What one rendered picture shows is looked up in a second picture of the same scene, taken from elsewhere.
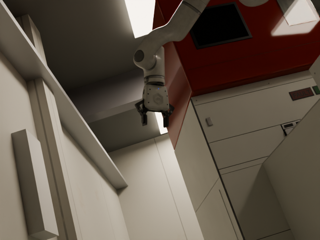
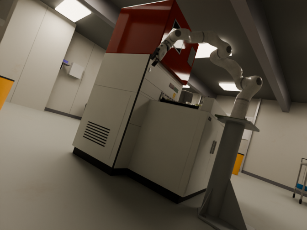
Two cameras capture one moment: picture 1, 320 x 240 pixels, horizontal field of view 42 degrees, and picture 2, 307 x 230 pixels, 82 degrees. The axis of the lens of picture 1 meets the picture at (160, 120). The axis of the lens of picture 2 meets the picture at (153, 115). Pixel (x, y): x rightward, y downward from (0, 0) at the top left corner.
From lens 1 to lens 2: 0.95 m
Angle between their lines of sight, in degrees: 46
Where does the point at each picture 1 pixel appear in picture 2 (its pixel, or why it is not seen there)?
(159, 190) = (29, 30)
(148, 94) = (163, 49)
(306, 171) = (173, 121)
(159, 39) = (188, 37)
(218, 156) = (143, 86)
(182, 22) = (196, 39)
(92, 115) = not seen: outside the picture
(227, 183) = (138, 97)
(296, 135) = (180, 109)
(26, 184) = not seen: outside the picture
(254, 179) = (145, 102)
